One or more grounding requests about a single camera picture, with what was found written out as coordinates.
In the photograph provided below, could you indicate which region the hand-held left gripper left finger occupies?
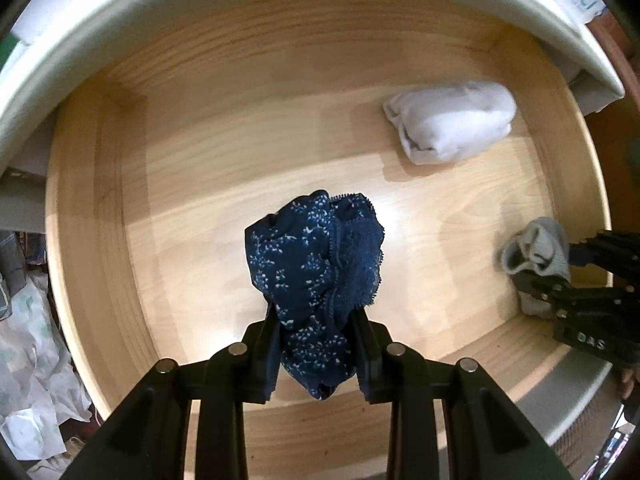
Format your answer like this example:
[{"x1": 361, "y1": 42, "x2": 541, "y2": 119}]
[{"x1": 60, "y1": 310, "x2": 286, "y2": 480}]

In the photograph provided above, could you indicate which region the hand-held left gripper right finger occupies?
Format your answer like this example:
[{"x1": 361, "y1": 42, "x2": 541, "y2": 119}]
[{"x1": 347, "y1": 307, "x2": 576, "y2": 480}]

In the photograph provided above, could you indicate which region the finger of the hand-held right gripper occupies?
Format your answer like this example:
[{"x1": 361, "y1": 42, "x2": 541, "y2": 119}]
[
  {"x1": 512, "y1": 267, "x2": 626, "y2": 321},
  {"x1": 567, "y1": 230, "x2": 640, "y2": 281}
]

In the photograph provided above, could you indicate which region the grey sock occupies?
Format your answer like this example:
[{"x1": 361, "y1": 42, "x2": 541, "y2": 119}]
[{"x1": 501, "y1": 216, "x2": 573, "y2": 318}]

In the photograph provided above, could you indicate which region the navy floral lace underwear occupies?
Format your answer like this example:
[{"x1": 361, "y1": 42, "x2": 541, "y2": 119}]
[{"x1": 244, "y1": 189, "x2": 386, "y2": 402}]

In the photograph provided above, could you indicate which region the wooden drawer with grey front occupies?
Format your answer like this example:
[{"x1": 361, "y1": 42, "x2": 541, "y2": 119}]
[{"x1": 44, "y1": 0, "x2": 618, "y2": 480}]

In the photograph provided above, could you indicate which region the white folded underwear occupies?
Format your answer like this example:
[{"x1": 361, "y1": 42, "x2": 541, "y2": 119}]
[{"x1": 382, "y1": 80, "x2": 518, "y2": 166}]

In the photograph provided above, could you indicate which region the person's right hand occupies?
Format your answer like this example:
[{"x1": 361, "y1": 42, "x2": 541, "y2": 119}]
[{"x1": 617, "y1": 366, "x2": 640, "y2": 402}]

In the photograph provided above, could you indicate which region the crumpled white clothes pile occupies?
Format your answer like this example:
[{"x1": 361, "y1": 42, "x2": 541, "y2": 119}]
[{"x1": 0, "y1": 270, "x2": 101, "y2": 461}]

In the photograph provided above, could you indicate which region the grey plaid blanket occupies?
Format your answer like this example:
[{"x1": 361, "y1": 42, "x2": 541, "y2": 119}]
[{"x1": 0, "y1": 230, "x2": 48, "y2": 321}]

